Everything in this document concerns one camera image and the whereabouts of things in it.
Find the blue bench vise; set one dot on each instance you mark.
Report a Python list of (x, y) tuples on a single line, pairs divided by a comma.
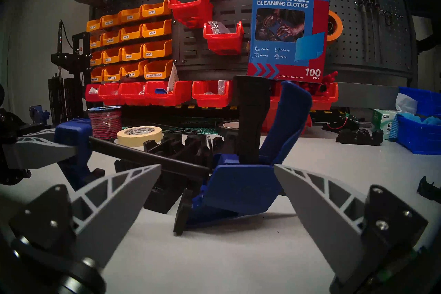
[(39, 114)]

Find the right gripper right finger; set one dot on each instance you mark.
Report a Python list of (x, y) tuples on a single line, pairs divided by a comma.
[(330, 228)]

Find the beige masking tape roll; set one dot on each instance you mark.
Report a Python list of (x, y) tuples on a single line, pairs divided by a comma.
[(137, 140)]

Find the black tool stand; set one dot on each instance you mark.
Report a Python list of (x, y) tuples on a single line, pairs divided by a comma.
[(69, 66)]

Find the black printed clip block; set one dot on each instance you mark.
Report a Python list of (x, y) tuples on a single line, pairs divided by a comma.
[(360, 137)]

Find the blue black bar clamp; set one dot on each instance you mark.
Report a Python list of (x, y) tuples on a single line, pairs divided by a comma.
[(241, 186)]

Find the orange tape roll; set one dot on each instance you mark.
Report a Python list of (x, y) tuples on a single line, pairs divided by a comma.
[(337, 26)]

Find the black 3D printed piece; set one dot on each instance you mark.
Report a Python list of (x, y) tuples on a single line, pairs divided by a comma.
[(129, 167), (165, 197)]

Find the black printed notched bracket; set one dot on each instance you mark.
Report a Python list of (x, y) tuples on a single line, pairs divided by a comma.
[(429, 190)]

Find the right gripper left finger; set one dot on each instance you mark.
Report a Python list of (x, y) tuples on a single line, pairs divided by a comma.
[(113, 214)]

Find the green white tissue box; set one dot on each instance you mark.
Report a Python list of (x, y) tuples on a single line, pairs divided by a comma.
[(382, 121)]

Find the yellow storage bin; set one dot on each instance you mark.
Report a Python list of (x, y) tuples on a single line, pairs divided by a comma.
[(158, 74), (112, 78), (97, 79), (96, 62), (156, 33), (132, 56), (110, 24), (96, 45), (155, 12), (131, 36), (94, 28), (130, 19), (156, 54), (111, 41), (112, 59), (132, 74)]

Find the blue cleaning cloths box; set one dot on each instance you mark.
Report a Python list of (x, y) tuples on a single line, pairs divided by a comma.
[(286, 31)]

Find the dark grey pegboard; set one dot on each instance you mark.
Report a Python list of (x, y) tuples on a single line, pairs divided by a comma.
[(193, 52)]

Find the black tape roll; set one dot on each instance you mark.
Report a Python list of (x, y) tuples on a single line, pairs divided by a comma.
[(229, 124)]

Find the red storage bin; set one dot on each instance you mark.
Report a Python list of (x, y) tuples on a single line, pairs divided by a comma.
[(110, 98), (132, 98), (210, 101), (325, 100), (165, 100), (90, 95), (191, 14), (224, 47)]

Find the blue cloth in bin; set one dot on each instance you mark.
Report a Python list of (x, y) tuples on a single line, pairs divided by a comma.
[(422, 119)]

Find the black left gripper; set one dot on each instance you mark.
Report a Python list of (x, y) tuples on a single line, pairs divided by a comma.
[(7, 124)]

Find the blue plastic storage bin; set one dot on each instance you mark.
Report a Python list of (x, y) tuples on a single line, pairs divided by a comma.
[(418, 140), (420, 98)]

